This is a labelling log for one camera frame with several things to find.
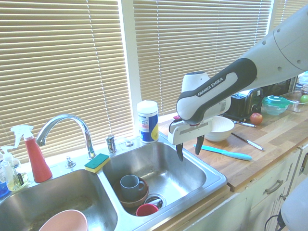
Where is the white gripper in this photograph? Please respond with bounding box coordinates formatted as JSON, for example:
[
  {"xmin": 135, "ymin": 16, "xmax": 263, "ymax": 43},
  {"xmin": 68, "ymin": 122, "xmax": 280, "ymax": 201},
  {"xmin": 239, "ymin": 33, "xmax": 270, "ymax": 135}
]
[{"xmin": 167, "ymin": 119, "xmax": 213, "ymax": 162}]

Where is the turquoise serrated plastic knife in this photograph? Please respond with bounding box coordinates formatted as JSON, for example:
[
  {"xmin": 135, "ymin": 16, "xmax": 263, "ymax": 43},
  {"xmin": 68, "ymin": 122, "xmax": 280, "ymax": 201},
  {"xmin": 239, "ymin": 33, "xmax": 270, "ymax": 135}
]
[{"xmin": 193, "ymin": 143, "xmax": 253, "ymax": 161}]

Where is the stainless steel double sink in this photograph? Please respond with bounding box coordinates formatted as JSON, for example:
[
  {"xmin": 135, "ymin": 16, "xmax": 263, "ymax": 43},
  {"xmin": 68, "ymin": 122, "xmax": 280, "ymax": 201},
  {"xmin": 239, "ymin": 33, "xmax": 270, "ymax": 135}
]
[{"xmin": 0, "ymin": 134, "xmax": 228, "ymax": 231}]

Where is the silver butter knife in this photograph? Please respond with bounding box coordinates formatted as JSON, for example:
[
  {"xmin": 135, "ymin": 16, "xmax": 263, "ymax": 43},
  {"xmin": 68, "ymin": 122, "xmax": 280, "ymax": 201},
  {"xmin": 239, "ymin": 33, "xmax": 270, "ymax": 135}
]
[{"xmin": 231, "ymin": 132, "xmax": 265, "ymax": 152}]

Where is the metal sink drain strainer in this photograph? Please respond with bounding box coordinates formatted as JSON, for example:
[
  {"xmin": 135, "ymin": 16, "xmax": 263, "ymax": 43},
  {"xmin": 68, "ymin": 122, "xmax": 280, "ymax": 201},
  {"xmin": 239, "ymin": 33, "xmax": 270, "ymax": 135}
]
[{"xmin": 144, "ymin": 193, "xmax": 167, "ymax": 209}]

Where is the chrome sink soap dispenser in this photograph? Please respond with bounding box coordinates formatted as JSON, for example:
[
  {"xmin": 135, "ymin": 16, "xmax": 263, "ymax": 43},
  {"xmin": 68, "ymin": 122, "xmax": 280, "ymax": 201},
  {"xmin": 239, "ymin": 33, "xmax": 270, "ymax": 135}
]
[{"xmin": 105, "ymin": 134, "xmax": 118, "ymax": 154}]

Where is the chrome sink knob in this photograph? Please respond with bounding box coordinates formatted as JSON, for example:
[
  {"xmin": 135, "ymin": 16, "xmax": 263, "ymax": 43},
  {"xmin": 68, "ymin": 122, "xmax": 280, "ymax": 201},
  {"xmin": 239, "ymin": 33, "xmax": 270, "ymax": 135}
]
[{"xmin": 64, "ymin": 155, "xmax": 77, "ymax": 168}]

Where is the white ceramic bowl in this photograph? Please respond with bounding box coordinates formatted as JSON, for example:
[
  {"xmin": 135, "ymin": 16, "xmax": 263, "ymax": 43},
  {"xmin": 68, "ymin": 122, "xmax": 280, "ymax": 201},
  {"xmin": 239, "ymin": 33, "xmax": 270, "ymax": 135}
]
[{"xmin": 204, "ymin": 115, "xmax": 235, "ymax": 142}]

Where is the white blue wipes canister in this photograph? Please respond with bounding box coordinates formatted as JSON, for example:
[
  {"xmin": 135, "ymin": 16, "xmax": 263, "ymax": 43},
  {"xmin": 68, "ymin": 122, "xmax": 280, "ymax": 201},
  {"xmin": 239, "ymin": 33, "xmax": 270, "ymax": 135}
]
[{"xmin": 136, "ymin": 100, "xmax": 159, "ymax": 144}]

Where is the grey mug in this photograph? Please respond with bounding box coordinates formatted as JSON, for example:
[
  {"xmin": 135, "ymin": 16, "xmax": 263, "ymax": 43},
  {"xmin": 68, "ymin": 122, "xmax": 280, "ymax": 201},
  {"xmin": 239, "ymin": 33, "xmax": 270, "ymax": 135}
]
[{"xmin": 120, "ymin": 175, "xmax": 146, "ymax": 200}]

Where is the red apple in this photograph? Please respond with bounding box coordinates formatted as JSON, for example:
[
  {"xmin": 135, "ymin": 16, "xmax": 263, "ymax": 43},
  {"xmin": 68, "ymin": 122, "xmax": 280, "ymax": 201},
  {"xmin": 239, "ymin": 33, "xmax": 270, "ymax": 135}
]
[{"xmin": 249, "ymin": 112, "xmax": 263, "ymax": 125}]

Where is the black chrome toaster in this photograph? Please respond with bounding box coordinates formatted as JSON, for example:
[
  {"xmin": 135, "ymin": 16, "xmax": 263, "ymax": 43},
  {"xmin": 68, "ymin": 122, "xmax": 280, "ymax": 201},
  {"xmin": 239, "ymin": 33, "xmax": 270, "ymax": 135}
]
[{"xmin": 223, "ymin": 87, "xmax": 265, "ymax": 118}]

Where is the red cup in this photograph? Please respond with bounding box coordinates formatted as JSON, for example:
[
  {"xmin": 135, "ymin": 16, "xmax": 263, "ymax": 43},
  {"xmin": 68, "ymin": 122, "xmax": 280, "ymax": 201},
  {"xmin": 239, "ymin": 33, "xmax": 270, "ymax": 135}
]
[{"xmin": 136, "ymin": 203, "xmax": 159, "ymax": 217}]

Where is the brown wooden bowl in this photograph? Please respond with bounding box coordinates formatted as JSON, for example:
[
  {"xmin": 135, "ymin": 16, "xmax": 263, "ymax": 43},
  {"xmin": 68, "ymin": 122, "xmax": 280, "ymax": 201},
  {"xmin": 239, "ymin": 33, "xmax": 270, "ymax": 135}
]
[{"xmin": 113, "ymin": 177, "xmax": 150, "ymax": 209}]

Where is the cream kitchen cabinet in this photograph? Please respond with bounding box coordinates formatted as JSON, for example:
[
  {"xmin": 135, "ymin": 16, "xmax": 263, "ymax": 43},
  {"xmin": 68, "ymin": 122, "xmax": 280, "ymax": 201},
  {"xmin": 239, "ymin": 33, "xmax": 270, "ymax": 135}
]
[{"xmin": 144, "ymin": 144, "xmax": 308, "ymax": 231}]

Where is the yellow green sponge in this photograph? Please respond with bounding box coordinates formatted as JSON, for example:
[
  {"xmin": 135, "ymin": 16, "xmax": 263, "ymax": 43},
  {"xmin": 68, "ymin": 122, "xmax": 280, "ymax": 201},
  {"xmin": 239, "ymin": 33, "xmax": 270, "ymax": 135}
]
[{"xmin": 84, "ymin": 153, "xmax": 111, "ymax": 173}]

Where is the green lidded food container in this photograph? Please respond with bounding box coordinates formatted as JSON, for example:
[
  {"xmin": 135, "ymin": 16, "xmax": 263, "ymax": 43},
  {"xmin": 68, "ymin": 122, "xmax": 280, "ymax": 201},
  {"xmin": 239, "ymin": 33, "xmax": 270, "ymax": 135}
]
[{"xmin": 261, "ymin": 95, "xmax": 291, "ymax": 116}]

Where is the dark countertop appliance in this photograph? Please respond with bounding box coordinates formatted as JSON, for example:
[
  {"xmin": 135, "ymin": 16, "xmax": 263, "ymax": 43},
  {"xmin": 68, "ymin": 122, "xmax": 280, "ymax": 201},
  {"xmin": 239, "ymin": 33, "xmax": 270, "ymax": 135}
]
[{"xmin": 263, "ymin": 77, "xmax": 299, "ymax": 98}]

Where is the wide beige window blind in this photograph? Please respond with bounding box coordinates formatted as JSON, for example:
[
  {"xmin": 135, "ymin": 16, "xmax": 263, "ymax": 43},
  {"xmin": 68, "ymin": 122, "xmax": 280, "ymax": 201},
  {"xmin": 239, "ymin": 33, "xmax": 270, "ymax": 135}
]
[
  {"xmin": 132, "ymin": 0, "xmax": 273, "ymax": 116},
  {"xmin": 0, "ymin": 0, "xmax": 135, "ymax": 166}
]

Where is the clear plastic container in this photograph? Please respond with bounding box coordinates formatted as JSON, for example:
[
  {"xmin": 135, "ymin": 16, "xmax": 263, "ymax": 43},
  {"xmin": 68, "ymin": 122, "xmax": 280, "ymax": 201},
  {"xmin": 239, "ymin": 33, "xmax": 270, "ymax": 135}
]
[{"xmin": 286, "ymin": 90, "xmax": 308, "ymax": 113}]

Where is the chrome curved faucet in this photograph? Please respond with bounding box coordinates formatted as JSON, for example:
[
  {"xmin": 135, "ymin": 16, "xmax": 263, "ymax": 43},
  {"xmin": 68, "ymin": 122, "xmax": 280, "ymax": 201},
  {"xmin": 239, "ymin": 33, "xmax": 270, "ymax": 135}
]
[{"xmin": 36, "ymin": 114, "xmax": 97, "ymax": 159}]

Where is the pink bowl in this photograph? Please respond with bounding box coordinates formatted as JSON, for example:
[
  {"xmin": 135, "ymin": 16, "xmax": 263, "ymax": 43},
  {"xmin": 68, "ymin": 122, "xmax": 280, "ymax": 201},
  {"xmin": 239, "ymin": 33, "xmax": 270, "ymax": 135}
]
[{"xmin": 38, "ymin": 209, "xmax": 89, "ymax": 231}]

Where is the red spray bottle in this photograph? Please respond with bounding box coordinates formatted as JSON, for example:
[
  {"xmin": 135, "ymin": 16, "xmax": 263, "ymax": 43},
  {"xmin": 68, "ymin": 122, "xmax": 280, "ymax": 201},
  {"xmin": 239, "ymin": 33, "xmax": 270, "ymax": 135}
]
[{"xmin": 10, "ymin": 125, "xmax": 53, "ymax": 183}]

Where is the narrow beige window blind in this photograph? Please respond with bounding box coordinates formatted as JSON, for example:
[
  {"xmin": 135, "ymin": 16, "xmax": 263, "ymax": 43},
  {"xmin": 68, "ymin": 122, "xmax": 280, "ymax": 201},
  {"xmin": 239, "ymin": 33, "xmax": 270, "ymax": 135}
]
[{"xmin": 271, "ymin": 0, "xmax": 308, "ymax": 31}]

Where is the clear pump soap bottle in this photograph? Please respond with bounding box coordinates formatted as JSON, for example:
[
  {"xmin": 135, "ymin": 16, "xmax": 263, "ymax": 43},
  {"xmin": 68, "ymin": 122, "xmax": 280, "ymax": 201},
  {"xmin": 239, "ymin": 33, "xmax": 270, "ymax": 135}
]
[{"xmin": 0, "ymin": 145, "xmax": 14, "ymax": 185}]

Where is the blue dish soap bottle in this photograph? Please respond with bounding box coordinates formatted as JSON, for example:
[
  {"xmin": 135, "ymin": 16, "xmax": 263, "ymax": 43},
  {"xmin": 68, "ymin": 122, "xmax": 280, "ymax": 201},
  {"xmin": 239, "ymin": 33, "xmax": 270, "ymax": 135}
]
[{"xmin": 0, "ymin": 181, "xmax": 10, "ymax": 198}]

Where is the black handled silver utensil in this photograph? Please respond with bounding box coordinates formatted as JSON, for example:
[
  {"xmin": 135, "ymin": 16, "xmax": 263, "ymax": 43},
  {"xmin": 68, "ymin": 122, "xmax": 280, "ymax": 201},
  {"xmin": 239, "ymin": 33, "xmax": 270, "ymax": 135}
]
[{"xmin": 223, "ymin": 114, "xmax": 257, "ymax": 128}]

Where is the metal drawer handle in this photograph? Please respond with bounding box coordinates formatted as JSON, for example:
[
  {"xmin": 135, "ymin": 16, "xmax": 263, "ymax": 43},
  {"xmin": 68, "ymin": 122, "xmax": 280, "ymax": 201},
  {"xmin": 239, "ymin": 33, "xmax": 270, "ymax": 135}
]
[{"xmin": 265, "ymin": 179, "xmax": 284, "ymax": 195}]

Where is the black cable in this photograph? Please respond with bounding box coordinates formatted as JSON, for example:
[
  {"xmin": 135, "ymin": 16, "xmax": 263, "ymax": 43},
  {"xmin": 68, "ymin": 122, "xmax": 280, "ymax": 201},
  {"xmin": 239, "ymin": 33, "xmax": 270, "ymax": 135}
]
[{"xmin": 264, "ymin": 213, "xmax": 286, "ymax": 231}]

